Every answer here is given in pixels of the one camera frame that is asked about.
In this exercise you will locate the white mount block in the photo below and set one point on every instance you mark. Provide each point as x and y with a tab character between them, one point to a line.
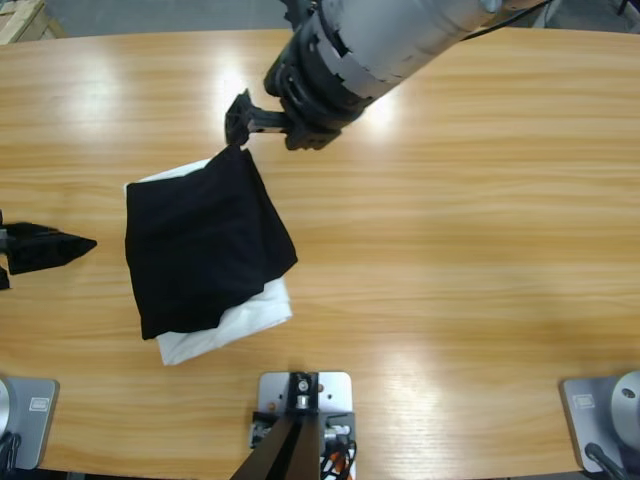
335	395

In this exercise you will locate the black polo shirt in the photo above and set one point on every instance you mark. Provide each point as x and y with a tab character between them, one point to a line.
200	240

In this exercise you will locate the wooden pallet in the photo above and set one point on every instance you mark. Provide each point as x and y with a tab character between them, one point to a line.
25	17

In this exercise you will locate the white garment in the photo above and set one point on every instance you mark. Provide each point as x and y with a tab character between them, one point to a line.
250	320

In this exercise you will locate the dark camera post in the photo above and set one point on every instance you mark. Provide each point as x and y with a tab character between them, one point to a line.
295	445

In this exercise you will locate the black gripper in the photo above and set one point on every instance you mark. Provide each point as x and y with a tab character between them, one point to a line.
3	250
310	100

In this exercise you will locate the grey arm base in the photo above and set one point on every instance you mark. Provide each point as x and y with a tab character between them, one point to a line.
30	415
595	415

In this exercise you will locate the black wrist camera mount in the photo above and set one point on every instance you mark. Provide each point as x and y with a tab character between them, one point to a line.
295	10

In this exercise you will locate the grey metal leg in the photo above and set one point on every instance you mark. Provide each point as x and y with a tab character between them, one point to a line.
550	20

